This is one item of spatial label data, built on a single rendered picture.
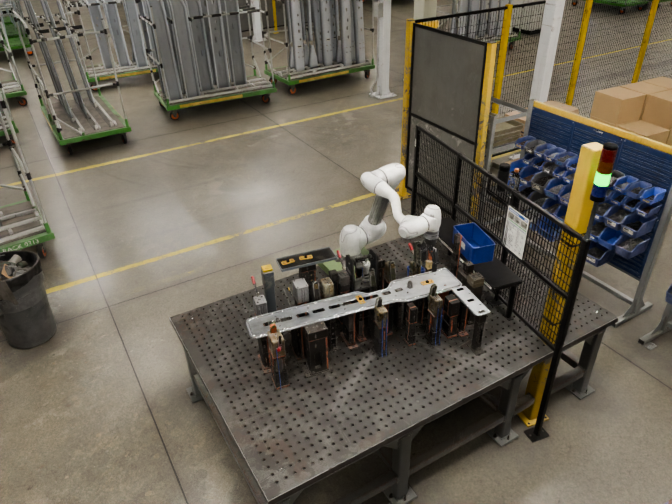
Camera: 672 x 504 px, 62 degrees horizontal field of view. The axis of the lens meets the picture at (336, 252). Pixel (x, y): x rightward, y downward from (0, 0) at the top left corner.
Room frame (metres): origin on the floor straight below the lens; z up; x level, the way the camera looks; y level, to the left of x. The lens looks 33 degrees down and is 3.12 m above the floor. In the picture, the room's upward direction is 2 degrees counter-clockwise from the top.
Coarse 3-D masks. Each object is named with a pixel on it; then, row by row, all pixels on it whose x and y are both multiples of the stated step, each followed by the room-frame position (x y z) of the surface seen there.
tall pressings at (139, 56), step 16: (96, 0) 11.28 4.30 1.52; (112, 0) 11.47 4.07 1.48; (128, 0) 11.39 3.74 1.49; (96, 16) 11.29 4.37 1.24; (112, 16) 11.43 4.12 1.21; (128, 16) 11.29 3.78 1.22; (144, 16) 11.92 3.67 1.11; (112, 32) 11.33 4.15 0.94; (144, 32) 11.87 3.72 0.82; (144, 48) 11.30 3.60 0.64; (128, 64) 11.38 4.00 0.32; (144, 64) 11.33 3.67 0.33
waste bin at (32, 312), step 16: (0, 256) 3.85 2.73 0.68; (16, 256) 3.80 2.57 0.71; (32, 256) 3.86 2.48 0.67; (0, 272) 3.61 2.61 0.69; (16, 272) 3.63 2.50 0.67; (32, 272) 3.60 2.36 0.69; (0, 288) 3.43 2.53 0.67; (16, 288) 3.49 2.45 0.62; (32, 288) 3.57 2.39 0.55; (0, 304) 3.45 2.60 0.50; (16, 304) 3.44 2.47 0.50; (32, 304) 3.55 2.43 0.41; (48, 304) 3.72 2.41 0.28; (0, 320) 3.48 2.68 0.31; (16, 320) 3.47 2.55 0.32; (32, 320) 3.53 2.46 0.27; (48, 320) 3.64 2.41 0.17; (16, 336) 3.48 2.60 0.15; (32, 336) 3.51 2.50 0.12; (48, 336) 3.59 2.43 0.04
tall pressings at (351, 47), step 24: (288, 0) 10.94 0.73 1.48; (312, 0) 11.22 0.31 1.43; (336, 0) 11.20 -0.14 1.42; (360, 0) 11.15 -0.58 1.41; (288, 24) 10.93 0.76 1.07; (336, 24) 11.18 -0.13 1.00; (360, 24) 11.11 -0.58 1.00; (312, 48) 10.82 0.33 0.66; (336, 48) 11.15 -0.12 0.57; (360, 48) 11.06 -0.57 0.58
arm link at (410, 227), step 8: (384, 184) 3.25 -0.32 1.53; (376, 192) 3.24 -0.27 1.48; (384, 192) 3.20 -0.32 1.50; (392, 192) 3.17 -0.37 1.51; (392, 200) 3.09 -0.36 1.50; (392, 208) 3.02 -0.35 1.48; (400, 208) 3.00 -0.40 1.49; (400, 216) 2.89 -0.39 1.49; (408, 216) 2.85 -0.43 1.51; (416, 216) 2.85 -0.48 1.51; (400, 224) 2.84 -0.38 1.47; (408, 224) 2.77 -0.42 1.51; (416, 224) 2.78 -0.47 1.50; (424, 224) 2.80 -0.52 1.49; (400, 232) 2.77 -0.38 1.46; (408, 232) 2.74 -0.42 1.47; (416, 232) 2.76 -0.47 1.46; (424, 232) 2.80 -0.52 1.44
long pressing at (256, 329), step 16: (448, 272) 3.00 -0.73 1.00; (416, 288) 2.84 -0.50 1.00; (448, 288) 2.83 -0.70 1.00; (304, 304) 2.70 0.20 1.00; (320, 304) 2.70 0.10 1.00; (336, 304) 2.70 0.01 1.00; (352, 304) 2.69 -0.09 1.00; (368, 304) 2.69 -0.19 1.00; (384, 304) 2.69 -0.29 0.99; (256, 320) 2.57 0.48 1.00; (272, 320) 2.56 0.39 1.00; (288, 320) 2.56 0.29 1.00; (304, 320) 2.55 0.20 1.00; (320, 320) 2.55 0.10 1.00; (256, 336) 2.43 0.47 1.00
